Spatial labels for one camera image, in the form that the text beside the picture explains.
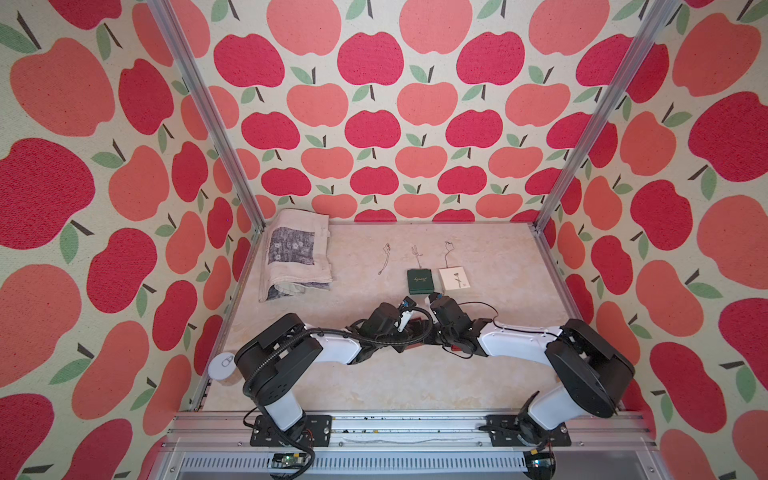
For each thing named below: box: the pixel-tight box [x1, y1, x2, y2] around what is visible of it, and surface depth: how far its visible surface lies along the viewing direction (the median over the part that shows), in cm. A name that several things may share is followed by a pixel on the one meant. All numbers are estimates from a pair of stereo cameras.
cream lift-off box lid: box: [438, 266, 471, 291], surface depth 103 cm
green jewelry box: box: [407, 268, 435, 295], surface depth 103 cm
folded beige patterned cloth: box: [258, 209, 333, 303], surface depth 106 cm
